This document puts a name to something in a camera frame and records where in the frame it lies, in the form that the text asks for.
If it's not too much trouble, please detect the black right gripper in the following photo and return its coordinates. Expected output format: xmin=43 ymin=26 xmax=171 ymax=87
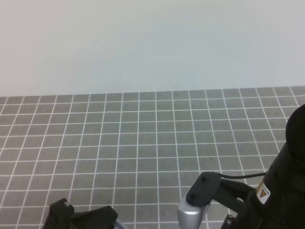
xmin=220 ymin=214 xmax=252 ymax=229

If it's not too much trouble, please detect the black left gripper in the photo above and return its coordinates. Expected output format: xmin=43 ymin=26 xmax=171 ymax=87
xmin=42 ymin=198 xmax=118 ymax=229

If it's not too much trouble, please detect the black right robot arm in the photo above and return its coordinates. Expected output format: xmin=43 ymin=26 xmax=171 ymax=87
xmin=221 ymin=105 xmax=305 ymax=229

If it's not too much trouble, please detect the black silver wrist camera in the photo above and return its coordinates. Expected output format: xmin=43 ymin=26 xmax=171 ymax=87
xmin=177 ymin=171 xmax=253 ymax=229

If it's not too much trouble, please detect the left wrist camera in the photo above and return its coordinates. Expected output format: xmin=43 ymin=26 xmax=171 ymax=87
xmin=114 ymin=219 xmax=128 ymax=229

